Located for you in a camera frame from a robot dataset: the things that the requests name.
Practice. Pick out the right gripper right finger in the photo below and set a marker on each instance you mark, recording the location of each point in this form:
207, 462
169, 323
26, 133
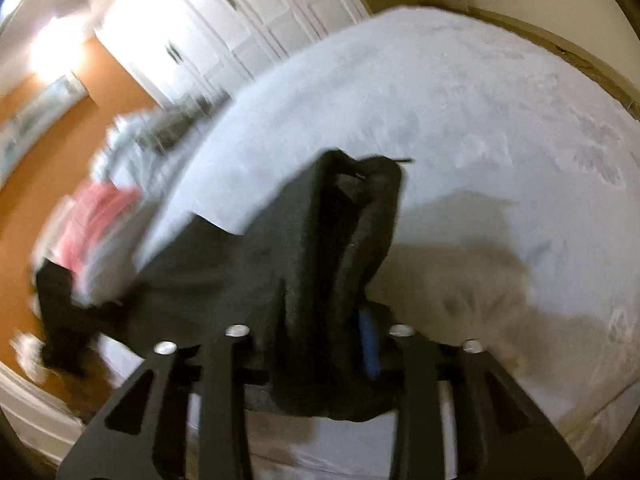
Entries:
499, 431

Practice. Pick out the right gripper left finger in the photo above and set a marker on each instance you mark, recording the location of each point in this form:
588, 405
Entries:
218, 342

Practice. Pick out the black pants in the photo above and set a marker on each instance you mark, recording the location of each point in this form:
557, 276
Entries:
297, 277

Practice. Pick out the light grey-blue duvet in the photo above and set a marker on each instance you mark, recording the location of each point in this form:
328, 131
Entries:
110, 266

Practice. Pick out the orange-pink striped blanket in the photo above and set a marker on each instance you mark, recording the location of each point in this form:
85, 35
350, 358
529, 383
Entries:
96, 208

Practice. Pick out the grey crumpled garment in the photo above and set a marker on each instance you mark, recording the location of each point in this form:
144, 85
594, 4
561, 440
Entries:
163, 128

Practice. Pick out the framed feather wall picture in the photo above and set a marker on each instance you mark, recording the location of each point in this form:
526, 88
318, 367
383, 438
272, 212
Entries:
25, 127

